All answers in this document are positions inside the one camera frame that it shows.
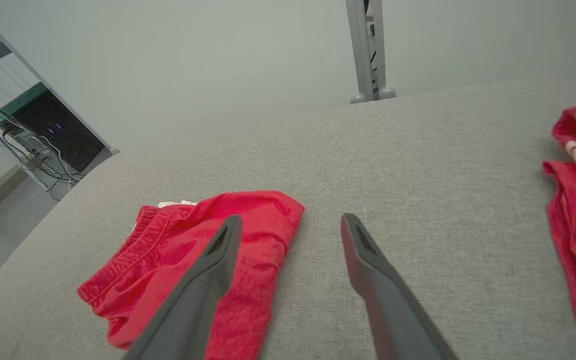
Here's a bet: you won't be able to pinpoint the grey fabric sofa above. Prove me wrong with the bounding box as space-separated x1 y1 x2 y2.
0 80 576 360

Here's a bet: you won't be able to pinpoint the black computer case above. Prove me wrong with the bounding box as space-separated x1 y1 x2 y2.
10 90 105 173

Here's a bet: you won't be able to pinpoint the grey metal partition post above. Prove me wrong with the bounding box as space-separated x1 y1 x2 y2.
344 0 398 105

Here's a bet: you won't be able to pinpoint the teal-edged desk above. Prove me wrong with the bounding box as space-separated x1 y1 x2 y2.
0 82 49 130

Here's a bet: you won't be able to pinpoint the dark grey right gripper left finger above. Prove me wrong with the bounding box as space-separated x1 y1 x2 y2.
123 215 243 360

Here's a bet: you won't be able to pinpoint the black computer with cables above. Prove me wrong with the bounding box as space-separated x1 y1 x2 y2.
0 85 89 201

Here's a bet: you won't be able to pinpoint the red shorts with white stripe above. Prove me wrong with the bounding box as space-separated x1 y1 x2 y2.
77 190 306 360

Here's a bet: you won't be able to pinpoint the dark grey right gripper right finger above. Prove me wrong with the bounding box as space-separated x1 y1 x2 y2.
340 213 461 360

